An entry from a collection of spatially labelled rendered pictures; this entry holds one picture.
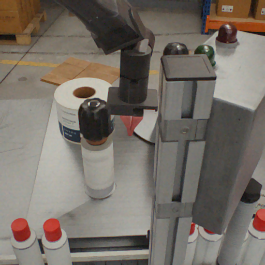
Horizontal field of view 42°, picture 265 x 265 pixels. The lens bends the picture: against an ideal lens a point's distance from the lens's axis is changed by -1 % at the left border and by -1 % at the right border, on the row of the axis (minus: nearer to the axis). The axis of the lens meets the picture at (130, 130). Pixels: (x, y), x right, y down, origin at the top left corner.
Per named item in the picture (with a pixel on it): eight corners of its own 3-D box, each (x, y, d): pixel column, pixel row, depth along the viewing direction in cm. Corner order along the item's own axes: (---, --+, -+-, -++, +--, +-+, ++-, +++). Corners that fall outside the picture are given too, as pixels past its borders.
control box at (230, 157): (261, 158, 54) (296, 42, 42) (221, 238, 42) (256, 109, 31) (200, 135, 58) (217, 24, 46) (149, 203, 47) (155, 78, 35)
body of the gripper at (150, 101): (108, 93, 74) (108, 62, 70) (156, 96, 74) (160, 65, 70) (106, 111, 69) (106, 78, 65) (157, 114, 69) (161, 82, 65)
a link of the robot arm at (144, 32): (87, 30, 62) (130, 10, 58) (101, 8, 71) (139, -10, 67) (118, 85, 68) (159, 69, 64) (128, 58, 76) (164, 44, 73)
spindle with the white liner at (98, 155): (115, 176, 107) (112, 92, 88) (115, 198, 100) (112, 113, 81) (85, 177, 106) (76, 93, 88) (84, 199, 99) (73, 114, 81)
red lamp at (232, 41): (239, 41, 42) (243, 23, 40) (232, 49, 40) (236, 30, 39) (219, 37, 43) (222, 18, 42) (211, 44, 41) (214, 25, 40)
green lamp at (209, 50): (219, 64, 37) (222, 44, 36) (209, 74, 36) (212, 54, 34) (196, 58, 38) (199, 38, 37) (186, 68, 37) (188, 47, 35)
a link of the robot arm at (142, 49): (118, 48, 62) (150, 52, 61) (124, 32, 67) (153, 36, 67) (117, 82, 66) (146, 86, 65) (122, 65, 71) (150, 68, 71)
